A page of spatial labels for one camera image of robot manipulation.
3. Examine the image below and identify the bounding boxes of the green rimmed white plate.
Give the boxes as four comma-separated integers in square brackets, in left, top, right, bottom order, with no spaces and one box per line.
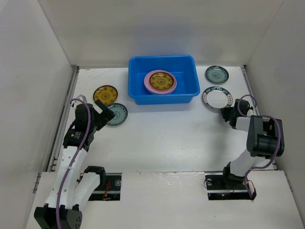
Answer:
[202,86,233,112]

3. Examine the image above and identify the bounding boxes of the blue floral small plate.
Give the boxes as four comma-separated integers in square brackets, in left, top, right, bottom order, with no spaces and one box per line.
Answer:
[107,103,128,126]

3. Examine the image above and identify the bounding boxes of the pink plastic plate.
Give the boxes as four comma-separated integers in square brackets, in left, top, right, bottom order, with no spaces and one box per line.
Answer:
[143,70,177,92]

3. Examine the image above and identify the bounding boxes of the yellow patterned small plate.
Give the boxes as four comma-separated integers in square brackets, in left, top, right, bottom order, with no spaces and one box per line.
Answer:
[149,72,174,90]

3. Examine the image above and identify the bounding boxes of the purple plastic plate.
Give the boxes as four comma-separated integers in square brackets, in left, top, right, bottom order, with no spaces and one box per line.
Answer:
[147,90,173,95]

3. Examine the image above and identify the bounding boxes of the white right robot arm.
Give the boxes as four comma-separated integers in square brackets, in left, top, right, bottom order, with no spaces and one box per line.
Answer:
[221,99,285,188]

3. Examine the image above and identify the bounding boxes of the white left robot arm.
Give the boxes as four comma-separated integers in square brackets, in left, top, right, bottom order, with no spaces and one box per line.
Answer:
[34,98,114,229]

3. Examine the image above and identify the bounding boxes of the blue plastic bin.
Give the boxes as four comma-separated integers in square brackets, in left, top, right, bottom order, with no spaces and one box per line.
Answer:
[128,55,200,105]

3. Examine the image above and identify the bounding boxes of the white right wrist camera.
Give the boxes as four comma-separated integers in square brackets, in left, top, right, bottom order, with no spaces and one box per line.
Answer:
[247,104,256,113]

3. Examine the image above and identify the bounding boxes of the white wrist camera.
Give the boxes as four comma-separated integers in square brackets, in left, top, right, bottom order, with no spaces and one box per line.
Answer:
[247,104,256,113]
[70,94,87,106]

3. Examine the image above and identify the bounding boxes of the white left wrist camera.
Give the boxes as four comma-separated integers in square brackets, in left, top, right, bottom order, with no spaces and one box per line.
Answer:
[70,94,87,106]

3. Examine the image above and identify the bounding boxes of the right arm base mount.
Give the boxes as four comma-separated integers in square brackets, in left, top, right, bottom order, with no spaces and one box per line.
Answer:
[203,172,257,201]

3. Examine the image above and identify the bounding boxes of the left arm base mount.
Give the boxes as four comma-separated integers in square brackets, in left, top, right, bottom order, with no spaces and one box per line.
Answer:
[89,173,122,201]

